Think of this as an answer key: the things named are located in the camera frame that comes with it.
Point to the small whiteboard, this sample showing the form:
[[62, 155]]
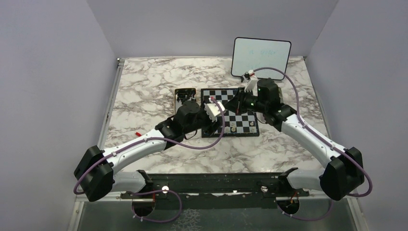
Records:
[[254, 53]]

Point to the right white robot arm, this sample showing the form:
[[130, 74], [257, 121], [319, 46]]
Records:
[[342, 167]]

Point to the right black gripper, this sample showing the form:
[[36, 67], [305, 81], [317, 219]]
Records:
[[236, 104]]

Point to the black chess pieces pile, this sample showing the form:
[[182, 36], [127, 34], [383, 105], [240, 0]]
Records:
[[185, 95]]

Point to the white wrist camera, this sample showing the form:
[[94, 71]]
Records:
[[250, 79], [214, 110]]

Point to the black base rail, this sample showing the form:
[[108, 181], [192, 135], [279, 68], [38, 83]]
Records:
[[149, 192]]

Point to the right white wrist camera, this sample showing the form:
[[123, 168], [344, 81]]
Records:
[[250, 79]]

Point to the black white chessboard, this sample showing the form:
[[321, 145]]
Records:
[[242, 122]]

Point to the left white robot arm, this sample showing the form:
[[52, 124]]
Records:
[[134, 153]]

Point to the white king chess piece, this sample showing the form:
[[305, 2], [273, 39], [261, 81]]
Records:
[[227, 129]]

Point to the yellow tin tray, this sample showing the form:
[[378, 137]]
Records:
[[176, 104]]

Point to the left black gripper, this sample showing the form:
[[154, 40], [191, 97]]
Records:
[[212, 129]]

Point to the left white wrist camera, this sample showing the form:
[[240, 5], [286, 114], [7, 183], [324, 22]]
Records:
[[214, 110]]

